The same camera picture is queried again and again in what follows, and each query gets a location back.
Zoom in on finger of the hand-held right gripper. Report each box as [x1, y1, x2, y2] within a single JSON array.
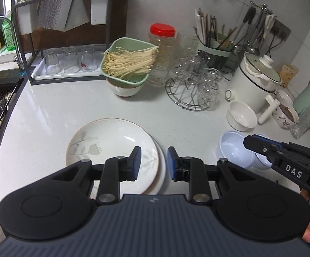
[[244, 134, 282, 152], [253, 150, 277, 166]]

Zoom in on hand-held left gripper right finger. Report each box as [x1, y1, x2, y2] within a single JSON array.
[[168, 147, 256, 204]]

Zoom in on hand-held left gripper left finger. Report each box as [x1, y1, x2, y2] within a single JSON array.
[[49, 147, 142, 205]]

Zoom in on light blue plastic bowl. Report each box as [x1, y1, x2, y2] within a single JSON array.
[[251, 133, 274, 170], [219, 131, 255, 170]]

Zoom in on large white flower plate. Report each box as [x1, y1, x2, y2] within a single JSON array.
[[141, 136, 167, 195]]

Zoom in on plain white ceramic bowl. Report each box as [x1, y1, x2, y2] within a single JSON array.
[[226, 100, 258, 132]]

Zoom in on white leaf pattern plate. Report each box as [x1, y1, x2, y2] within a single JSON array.
[[66, 118, 161, 195]]

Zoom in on patterned bowl with brown food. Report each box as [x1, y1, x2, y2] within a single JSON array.
[[273, 104, 300, 129]]

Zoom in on cut glass tumbler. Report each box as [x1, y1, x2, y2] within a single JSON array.
[[289, 109, 310, 140]]

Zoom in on small white bowl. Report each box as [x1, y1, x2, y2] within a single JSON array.
[[277, 90, 296, 105]]

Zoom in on white electric cooking pot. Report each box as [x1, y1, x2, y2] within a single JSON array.
[[225, 52, 283, 124]]

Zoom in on white bowl with brown foot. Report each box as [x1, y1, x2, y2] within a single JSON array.
[[108, 80, 142, 97]]

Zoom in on yellow food packet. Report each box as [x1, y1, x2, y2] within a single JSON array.
[[279, 64, 300, 88]]

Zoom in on green colander basket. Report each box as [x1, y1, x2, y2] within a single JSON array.
[[100, 37, 157, 89]]

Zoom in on green chopstick holder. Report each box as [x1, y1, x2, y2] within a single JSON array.
[[198, 41, 239, 73]]

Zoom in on set of clear glass cups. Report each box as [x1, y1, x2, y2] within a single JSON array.
[[175, 31, 223, 110]]

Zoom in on enoki mushrooms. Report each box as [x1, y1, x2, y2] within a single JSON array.
[[103, 45, 160, 78]]

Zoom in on glass jar with red lid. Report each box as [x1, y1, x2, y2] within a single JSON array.
[[146, 24, 177, 87]]

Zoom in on clear drinking glass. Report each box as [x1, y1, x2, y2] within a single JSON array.
[[63, 47, 80, 73], [44, 49, 61, 75], [80, 45, 96, 72]]

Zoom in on bundle of chopsticks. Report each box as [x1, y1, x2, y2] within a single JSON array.
[[195, 9, 238, 51]]

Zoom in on steel wool scrubber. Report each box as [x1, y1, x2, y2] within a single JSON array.
[[0, 95, 12, 114]]

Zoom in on dark wooden cutting board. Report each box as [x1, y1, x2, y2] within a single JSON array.
[[18, 0, 129, 58]]

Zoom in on plain steel cleaver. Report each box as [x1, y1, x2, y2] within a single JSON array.
[[64, 0, 90, 33]]

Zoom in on patterned steel cleaver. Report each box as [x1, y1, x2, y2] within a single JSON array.
[[38, 0, 78, 32]]

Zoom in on green detergent bottle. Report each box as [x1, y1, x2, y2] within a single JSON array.
[[1, 19, 18, 54]]

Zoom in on black knife rack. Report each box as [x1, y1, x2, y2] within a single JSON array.
[[12, 0, 116, 86]]

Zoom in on wire cup rack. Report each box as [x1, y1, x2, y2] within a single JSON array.
[[166, 76, 220, 112]]

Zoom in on black wall socket panel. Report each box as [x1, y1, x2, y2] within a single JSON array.
[[271, 19, 291, 42]]

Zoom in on black handled hanging utensil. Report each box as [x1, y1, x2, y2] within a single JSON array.
[[244, 7, 256, 23]]

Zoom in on metal utensil hook rail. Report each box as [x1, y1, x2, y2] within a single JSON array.
[[250, 1, 276, 15]]

